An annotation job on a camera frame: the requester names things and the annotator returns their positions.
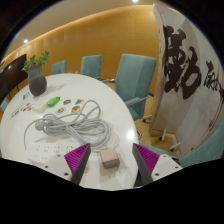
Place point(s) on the pale pink charger block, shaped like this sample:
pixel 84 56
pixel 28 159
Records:
pixel 110 158

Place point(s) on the group of teal office chairs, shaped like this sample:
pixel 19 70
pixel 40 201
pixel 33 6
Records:
pixel 136 76

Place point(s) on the potted plant in dark vase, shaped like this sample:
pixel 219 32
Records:
pixel 36 83

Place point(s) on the row of colourful stickers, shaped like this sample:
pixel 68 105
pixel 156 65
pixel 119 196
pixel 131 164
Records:
pixel 26 107

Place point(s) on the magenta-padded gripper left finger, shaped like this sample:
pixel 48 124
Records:
pixel 76 160

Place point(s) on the small grey card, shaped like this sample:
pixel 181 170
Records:
pixel 26 96

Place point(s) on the small green packet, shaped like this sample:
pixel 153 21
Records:
pixel 54 101

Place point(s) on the round colourful badge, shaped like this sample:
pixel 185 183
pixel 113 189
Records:
pixel 67 101
pixel 79 101
pixel 60 110
pixel 76 109

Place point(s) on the folding screen with black calligraphy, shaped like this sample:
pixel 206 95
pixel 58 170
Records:
pixel 186 100

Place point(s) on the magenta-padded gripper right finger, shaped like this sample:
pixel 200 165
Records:
pixel 146 160

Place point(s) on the white power strip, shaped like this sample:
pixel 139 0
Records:
pixel 50 155

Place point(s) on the black wall screen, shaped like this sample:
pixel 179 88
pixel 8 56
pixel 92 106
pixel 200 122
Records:
pixel 11 76

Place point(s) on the flat white box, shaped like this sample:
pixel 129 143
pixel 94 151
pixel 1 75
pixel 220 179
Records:
pixel 40 105

